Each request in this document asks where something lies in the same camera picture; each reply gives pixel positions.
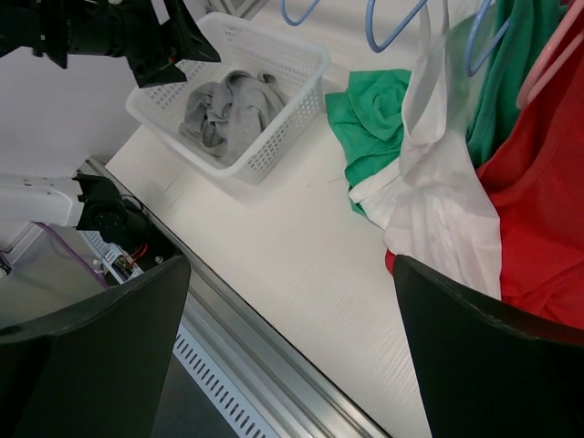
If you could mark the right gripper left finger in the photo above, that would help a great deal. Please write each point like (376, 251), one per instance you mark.
(95, 368)

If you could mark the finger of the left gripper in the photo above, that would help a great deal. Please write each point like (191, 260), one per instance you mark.
(187, 39)
(157, 73)

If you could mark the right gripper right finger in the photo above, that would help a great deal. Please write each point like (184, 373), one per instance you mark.
(484, 368)

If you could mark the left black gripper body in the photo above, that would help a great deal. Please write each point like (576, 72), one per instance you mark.
(145, 37)

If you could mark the grey tank top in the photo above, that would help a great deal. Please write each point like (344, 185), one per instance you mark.
(225, 118)

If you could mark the blue hanger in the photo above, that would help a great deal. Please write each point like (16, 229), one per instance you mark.
(294, 13)
(380, 39)
(481, 44)

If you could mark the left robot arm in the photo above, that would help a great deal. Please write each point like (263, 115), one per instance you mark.
(58, 29)

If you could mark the white tank top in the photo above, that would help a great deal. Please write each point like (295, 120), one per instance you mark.
(429, 201)

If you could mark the green tank top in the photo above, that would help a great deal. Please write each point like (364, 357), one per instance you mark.
(367, 117)

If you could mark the red tank top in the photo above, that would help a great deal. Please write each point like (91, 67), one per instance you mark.
(534, 180)

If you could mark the white plastic basket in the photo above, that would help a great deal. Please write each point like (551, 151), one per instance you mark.
(242, 45)

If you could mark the white slotted cable duct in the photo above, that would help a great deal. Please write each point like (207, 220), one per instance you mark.
(210, 390)

